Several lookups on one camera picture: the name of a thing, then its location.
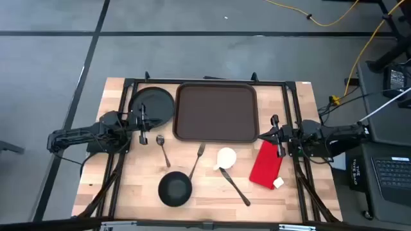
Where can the metal knife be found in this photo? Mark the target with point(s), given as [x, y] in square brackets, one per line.
[226, 174]

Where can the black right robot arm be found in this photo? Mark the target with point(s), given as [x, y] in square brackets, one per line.
[327, 133]

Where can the black metal table frame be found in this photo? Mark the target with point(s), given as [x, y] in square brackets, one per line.
[276, 82]

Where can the black stand legs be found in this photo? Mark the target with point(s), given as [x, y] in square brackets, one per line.
[395, 51]

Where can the metal fork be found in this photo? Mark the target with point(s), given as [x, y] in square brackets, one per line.
[201, 150]

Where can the dark grey table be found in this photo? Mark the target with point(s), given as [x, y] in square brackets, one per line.
[382, 128]

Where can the black power supply box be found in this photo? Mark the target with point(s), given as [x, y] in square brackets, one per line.
[396, 80]

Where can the dark laptop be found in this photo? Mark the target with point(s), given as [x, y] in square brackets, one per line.
[393, 176]

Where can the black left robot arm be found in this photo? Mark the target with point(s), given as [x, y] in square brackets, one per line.
[80, 134]

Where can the grey furniture foot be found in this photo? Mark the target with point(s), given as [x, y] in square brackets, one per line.
[9, 147]

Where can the metal spoon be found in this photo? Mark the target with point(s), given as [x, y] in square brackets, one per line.
[160, 140]

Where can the red cloth napkin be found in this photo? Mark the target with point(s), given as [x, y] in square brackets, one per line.
[266, 163]

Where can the black round plate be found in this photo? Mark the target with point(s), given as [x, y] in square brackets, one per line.
[157, 102]

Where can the black tote bag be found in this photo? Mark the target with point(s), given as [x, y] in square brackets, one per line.
[357, 174]

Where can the white mug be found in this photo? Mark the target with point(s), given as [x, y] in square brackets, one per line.
[226, 158]

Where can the brown plastic tray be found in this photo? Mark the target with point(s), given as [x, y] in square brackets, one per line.
[215, 112]

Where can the black bowl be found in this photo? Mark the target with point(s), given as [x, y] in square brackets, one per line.
[175, 189]

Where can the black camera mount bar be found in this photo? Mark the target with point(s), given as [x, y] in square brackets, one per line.
[48, 224]

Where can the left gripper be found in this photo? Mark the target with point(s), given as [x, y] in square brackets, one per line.
[142, 134]

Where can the dark grey cart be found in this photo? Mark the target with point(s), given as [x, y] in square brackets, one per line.
[369, 205]

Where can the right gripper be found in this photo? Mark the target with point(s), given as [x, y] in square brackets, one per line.
[282, 134]

